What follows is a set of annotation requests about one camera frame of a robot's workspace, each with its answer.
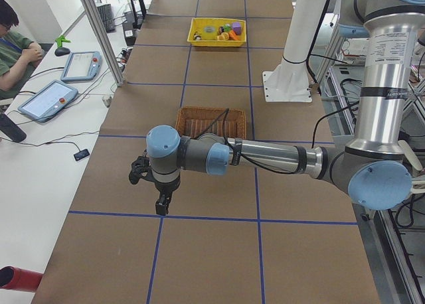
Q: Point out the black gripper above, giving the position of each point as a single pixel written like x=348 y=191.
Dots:
x=165 y=188

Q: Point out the yellow tape roll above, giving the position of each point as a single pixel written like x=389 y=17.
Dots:
x=209 y=32

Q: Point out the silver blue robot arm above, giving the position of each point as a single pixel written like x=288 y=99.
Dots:
x=369 y=169

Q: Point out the brown wicker basket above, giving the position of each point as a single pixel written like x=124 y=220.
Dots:
x=195 y=121

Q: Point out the yellow plastic basket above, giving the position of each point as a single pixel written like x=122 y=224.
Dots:
x=198 y=23

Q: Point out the small black phone device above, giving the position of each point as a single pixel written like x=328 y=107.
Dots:
x=81 y=154

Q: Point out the lower teach pendant tablet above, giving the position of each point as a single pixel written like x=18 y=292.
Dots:
x=48 y=102

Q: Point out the teach pendant tablet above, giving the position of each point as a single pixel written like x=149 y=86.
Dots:
x=48 y=102
x=81 y=66

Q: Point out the upper teach pendant tablet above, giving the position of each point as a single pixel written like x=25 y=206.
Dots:
x=81 y=66

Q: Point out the small cow figurine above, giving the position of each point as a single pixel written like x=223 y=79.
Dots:
x=197 y=36

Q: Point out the red cylinder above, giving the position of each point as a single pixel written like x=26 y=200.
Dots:
x=17 y=279

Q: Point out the orange toy carrot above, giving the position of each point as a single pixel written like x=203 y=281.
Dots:
x=233 y=35

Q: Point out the black computer mouse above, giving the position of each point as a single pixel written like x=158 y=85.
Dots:
x=61 y=51

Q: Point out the green black toy can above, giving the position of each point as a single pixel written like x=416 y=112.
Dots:
x=224 y=29

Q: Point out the purple block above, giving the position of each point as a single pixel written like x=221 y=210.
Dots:
x=237 y=28

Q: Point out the black keyboard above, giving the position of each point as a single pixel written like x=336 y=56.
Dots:
x=107 y=18

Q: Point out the seated person green shirt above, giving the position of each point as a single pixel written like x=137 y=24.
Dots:
x=20 y=56

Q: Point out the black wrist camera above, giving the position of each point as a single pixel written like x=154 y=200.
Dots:
x=140 y=169

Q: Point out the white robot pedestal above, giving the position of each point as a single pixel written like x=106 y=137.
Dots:
x=289 y=81

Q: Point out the aluminium frame post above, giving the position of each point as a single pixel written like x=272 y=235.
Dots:
x=103 y=40

